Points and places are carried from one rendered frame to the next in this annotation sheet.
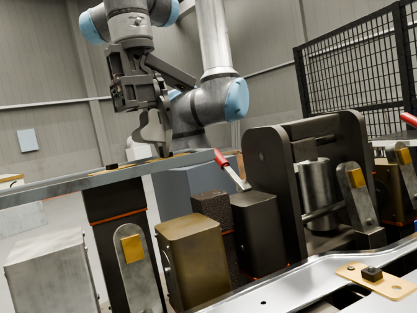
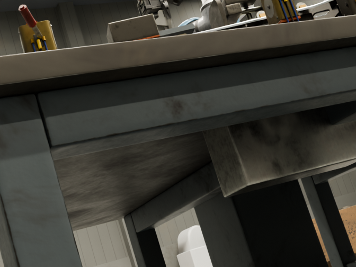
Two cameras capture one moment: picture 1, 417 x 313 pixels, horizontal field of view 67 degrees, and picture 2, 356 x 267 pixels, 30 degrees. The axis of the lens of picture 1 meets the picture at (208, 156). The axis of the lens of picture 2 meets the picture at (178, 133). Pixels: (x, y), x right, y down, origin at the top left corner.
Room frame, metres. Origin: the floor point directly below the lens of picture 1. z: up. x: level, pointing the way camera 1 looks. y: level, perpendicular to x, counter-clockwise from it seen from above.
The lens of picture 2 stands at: (-1.54, -0.23, 0.37)
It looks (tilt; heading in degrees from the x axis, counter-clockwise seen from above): 12 degrees up; 10
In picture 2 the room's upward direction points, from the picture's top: 18 degrees counter-clockwise
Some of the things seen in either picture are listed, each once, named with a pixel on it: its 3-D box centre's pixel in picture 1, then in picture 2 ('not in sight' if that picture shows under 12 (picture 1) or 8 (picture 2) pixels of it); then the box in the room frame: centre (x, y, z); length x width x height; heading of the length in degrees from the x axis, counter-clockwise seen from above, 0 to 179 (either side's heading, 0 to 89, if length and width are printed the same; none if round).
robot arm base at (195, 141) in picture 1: (189, 147); not in sight; (1.00, 0.05, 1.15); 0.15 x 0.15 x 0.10
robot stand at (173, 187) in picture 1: (203, 223); not in sight; (1.00, 0.05, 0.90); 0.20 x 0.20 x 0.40; 39
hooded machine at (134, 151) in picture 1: (139, 153); (201, 259); (10.93, 2.32, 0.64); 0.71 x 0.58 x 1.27; 129
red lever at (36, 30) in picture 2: not in sight; (36, 30); (-0.12, 0.28, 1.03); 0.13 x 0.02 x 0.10; 3
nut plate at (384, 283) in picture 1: (372, 274); not in sight; (0.35, -0.16, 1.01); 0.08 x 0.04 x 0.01; 24
